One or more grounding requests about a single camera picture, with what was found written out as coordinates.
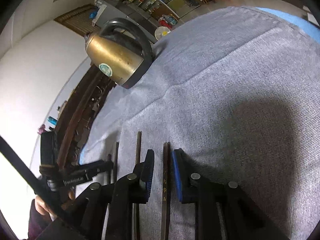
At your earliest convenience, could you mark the left hand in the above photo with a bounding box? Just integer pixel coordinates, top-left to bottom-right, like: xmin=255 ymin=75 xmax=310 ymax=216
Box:
xmin=34 ymin=191 xmax=75 ymax=222

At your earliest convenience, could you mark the round white dish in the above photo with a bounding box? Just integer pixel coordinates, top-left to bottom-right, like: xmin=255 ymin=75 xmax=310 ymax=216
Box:
xmin=155 ymin=26 xmax=171 ymax=41

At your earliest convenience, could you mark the carved wooden sideboard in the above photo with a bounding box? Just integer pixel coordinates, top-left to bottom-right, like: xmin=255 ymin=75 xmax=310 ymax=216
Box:
xmin=54 ymin=65 xmax=116 ymax=170

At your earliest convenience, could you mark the brass electric kettle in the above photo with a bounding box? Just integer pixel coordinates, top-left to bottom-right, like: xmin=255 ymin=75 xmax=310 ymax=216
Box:
xmin=85 ymin=18 xmax=153 ymax=89

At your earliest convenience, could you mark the pink thermos bottle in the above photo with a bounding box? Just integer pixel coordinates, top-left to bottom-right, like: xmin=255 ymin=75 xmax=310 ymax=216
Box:
xmin=38 ymin=124 xmax=47 ymax=135

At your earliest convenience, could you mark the grey table cloth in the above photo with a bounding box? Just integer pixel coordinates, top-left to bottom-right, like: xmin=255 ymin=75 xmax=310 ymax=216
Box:
xmin=80 ymin=7 xmax=319 ymax=239

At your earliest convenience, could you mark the dark wooden chopstick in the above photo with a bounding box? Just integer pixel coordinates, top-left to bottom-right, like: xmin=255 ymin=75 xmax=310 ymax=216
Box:
xmin=133 ymin=131 xmax=142 ymax=240

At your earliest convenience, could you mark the black strap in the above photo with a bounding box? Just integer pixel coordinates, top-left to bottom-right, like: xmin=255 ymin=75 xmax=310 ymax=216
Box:
xmin=0 ymin=135 xmax=68 ymax=221

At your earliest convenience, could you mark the grey refrigerator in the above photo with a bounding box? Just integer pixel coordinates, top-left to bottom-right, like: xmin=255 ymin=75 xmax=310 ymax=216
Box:
xmin=92 ymin=0 xmax=159 ymax=43

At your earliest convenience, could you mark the blue thermos bottle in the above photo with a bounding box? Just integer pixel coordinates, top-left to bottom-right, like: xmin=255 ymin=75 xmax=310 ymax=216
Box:
xmin=47 ymin=116 xmax=57 ymax=126

